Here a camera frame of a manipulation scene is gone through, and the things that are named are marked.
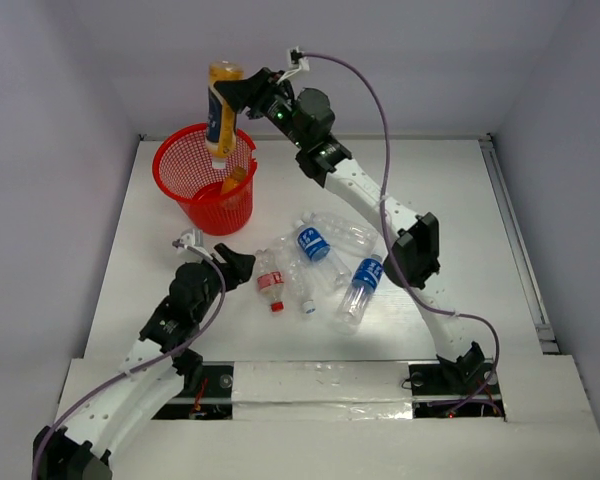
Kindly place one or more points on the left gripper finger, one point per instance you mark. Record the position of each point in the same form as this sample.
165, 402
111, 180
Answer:
222, 250
240, 269

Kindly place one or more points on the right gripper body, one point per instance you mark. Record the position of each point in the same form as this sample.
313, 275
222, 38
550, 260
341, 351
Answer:
277, 105

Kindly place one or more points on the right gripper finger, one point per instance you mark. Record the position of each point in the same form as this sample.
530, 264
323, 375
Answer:
240, 95
271, 76

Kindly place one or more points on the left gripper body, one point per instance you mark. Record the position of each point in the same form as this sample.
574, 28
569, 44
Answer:
225, 270

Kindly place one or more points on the red label clear bottle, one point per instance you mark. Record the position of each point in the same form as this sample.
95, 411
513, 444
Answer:
269, 280

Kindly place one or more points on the tall orange drink bottle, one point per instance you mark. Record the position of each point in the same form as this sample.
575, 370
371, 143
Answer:
220, 133

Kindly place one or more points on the small orange juice bottle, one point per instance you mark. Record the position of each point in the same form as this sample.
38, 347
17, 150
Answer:
233, 180

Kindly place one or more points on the clear unlabelled bottle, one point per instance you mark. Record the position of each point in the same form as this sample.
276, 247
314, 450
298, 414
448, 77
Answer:
342, 233

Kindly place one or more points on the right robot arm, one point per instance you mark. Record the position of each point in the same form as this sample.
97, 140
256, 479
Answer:
412, 239

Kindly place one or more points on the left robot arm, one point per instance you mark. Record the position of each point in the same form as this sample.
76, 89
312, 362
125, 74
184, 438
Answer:
86, 440

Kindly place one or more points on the red plastic mesh basket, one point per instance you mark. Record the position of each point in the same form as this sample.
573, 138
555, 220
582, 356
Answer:
183, 171

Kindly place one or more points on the clear bottle white cap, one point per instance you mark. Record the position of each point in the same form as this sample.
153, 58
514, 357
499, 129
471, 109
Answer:
295, 274

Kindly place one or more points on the blue label bottle middle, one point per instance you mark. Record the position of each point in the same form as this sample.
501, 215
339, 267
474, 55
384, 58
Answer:
320, 256

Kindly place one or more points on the blue label bottle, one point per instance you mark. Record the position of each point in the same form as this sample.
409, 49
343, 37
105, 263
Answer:
361, 289
320, 256

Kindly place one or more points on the blue label bottle right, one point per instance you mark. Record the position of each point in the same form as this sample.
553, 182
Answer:
361, 289

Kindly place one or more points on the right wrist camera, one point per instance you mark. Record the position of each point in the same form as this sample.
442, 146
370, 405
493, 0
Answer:
297, 63

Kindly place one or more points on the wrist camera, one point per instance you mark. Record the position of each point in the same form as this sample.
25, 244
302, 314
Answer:
190, 240
297, 63

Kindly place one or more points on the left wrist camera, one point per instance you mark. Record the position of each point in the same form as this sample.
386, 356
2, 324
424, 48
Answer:
190, 240

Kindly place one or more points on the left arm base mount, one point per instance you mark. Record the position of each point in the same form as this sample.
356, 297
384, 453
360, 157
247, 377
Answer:
210, 399

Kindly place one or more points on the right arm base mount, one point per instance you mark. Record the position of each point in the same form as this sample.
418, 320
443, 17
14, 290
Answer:
434, 397

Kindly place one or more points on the aluminium rail right edge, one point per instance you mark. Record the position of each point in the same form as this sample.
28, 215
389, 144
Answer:
544, 330

